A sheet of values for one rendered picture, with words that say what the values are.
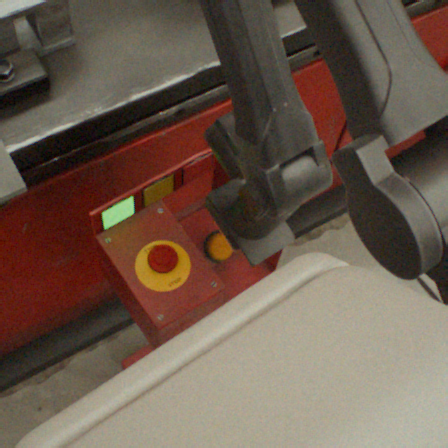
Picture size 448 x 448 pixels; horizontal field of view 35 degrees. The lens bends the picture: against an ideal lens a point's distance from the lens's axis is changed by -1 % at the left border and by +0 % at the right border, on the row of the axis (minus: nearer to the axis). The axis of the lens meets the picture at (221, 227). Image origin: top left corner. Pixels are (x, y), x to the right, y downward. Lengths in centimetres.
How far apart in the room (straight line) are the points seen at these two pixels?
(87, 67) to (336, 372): 76
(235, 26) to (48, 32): 42
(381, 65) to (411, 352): 22
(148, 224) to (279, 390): 69
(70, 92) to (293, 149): 39
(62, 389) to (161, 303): 82
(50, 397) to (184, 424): 141
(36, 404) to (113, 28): 95
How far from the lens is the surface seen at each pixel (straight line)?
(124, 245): 96
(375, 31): 47
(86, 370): 172
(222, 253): 102
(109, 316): 170
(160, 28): 104
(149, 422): 31
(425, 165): 47
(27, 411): 171
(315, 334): 32
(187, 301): 93
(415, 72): 48
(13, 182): 76
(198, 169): 98
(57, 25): 99
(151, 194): 95
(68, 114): 95
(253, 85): 64
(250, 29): 62
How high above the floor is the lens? 165
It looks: 63 degrees down
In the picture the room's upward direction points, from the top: 9 degrees clockwise
